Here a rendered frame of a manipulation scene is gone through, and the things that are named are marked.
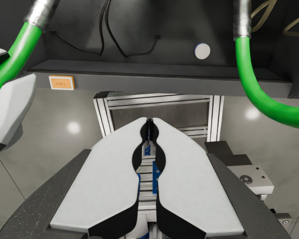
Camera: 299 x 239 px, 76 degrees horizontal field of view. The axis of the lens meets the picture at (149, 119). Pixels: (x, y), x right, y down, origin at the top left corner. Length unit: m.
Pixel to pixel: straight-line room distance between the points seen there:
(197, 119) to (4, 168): 1.91
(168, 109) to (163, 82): 0.87
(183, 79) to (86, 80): 0.22
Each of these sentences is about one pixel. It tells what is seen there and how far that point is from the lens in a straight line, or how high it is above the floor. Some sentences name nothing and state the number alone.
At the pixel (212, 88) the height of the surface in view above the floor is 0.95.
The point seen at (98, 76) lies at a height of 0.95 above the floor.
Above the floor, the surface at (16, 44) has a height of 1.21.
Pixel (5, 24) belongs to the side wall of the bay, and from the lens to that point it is 0.51.
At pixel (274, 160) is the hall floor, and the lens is 2.17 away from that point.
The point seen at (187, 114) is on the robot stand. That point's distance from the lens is 1.35.
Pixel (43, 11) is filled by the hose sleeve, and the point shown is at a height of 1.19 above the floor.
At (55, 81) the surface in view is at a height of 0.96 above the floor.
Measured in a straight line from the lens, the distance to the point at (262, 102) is 0.19.
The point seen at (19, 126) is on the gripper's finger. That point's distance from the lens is 0.19.
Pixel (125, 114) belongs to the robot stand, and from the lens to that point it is 1.34.
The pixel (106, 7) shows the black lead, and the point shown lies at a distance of 0.36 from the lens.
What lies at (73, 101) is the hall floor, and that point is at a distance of 1.64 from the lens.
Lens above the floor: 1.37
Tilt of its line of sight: 60 degrees down
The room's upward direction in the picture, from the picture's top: 179 degrees counter-clockwise
